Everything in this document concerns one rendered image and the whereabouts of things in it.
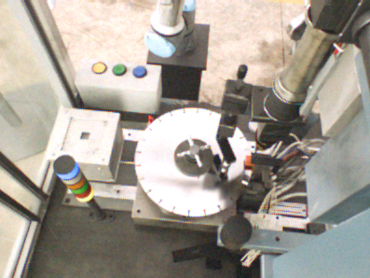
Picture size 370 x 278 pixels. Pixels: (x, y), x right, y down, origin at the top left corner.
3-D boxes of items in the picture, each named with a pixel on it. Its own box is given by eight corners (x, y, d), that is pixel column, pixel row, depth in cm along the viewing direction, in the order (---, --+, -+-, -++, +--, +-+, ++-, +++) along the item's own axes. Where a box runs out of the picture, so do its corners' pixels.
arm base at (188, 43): (163, 27, 145) (163, 9, 136) (198, 31, 144) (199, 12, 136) (159, 54, 137) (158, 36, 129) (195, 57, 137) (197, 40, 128)
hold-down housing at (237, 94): (213, 136, 83) (224, 88, 65) (217, 120, 85) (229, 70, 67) (234, 141, 82) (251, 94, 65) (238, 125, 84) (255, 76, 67)
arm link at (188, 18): (199, 19, 134) (201, -9, 122) (185, 42, 128) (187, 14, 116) (172, 10, 136) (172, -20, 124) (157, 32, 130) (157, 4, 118)
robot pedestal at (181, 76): (149, 98, 216) (140, 5, 151) (210, 104, 216) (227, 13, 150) (140, 154, 197) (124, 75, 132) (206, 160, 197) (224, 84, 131)
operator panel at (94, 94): (84, 106, 124) (74, 82, 110) (90, 83, 129) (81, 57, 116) (158, 114, 123) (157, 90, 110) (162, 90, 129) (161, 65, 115)
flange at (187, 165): (165, 156, 93) (165, 152, 91) (193, 132, 97) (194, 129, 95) (193, 184, 89) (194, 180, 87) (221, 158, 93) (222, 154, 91)
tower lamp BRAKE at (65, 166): (54, 178, 70) (49, 173, 67) (61, 159, 72) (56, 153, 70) (75, 180, 70) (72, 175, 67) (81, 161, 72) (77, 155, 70)
